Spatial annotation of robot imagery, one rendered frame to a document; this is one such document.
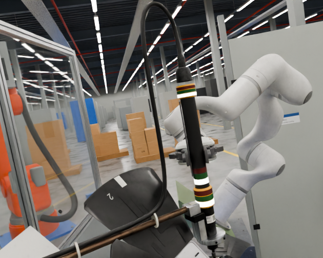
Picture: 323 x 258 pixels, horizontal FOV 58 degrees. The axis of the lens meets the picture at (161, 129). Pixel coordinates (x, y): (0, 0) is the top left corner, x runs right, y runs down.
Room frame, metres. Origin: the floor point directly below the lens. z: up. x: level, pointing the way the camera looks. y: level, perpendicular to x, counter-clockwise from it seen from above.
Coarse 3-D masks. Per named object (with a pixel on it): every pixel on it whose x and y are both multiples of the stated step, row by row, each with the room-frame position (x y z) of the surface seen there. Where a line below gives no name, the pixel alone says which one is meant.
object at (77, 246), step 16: (144, 16) 0.62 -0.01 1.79; (144, 32) 0.62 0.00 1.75; (176, 32) 0.65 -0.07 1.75; (144, 48) 0.61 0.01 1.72; (160, 144) 0.61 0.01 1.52; (160, 160) 0.61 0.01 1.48; (128, 224) 0.56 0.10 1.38; (96, 240) 0.53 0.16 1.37; (48, 256) 0.49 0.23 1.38; (80, 256) 0.51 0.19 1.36
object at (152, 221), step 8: (184, 208) 0.63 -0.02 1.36; (160, 216) 0.60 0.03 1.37; (168, 216) 0.60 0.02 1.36; (176, 216) 0.61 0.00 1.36; (144, 224) 0.58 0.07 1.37; (152, 224) 0.58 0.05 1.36; (120, 232) 0.56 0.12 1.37; (128, 232) 0.56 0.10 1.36; (136, 232) 0.57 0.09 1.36; (104, 240) 0.54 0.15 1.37; (112, 240) 0.54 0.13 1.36; (80, 248) 0.52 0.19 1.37; (88, 248) 0.52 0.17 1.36; (96, 248) 0.52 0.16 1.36; (64, 256) 0.50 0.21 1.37; (72, 256) 0.50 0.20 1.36
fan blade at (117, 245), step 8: (112, 248) 0.37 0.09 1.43; (120, 248) 0.38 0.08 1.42; (128, 248) 0.39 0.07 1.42; (136, 248) 0.40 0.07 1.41; (112, 256) 0.36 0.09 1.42; (120, 256) 0.37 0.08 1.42; (128, 256) 0.38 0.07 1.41; (136, 256) 0.39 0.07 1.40; (144, 256) 0.40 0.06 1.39; (152, 256) 0.41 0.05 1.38
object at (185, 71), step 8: (184, 64) 0.65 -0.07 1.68; (176, 72) 0.65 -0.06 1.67; (184, 72) 0.64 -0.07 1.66; (176, 80) 0.66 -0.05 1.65; (184, 80) 0.64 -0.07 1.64; (200, 208) 0.65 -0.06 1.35; (208, 208) 0.64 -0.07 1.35; (208, 216) 0.64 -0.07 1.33; (208, 224) 0.64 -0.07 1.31; (208, 232) 0.64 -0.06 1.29; (216, 232) 0.65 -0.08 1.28; (208, 248) 0.65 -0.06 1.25
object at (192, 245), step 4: (188, 244) 0.62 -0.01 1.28; (192, 244) 0.63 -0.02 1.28; (196, 244) 0.63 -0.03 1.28; (184, 248) 0.62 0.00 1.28; (188, 248) 0.62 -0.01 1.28; (192, 248) 0.62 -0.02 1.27; (196, 248) 0.62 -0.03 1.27; (200, 248) 0.62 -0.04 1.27; (180, 252) 0.61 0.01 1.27; (184, 252) 0.61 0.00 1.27; (188, 252) 0.61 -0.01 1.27; (192, 252) 0.61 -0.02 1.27; (196, 252) 0.62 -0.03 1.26; (200, 252) 0.62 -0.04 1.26; (204, 252) 0.62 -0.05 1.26; (176, 256) 0.60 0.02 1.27; (180, 256) 0.61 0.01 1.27; (184, 256) 0.61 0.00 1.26; (188, 256) 0.61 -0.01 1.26; (192, 256) 0.61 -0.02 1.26; (196, 256) 0.61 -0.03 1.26; (200, 256) 0.61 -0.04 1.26; (204, 256) 0.61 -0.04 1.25; (208, 256) 0.61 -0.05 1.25
